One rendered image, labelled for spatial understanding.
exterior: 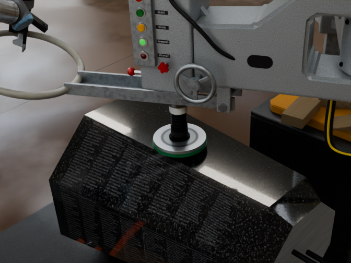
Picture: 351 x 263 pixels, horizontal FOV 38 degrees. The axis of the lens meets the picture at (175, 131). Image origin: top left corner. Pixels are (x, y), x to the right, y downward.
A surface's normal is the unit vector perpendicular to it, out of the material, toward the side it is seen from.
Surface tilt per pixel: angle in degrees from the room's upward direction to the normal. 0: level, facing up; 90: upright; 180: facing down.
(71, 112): 0
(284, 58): 90
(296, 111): 0
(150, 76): 90
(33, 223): 0
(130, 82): 90
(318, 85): 90
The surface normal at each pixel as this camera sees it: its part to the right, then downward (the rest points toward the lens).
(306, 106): -0.04, -0.84
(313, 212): 0.69, 0.36
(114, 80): -0.33, 0.52
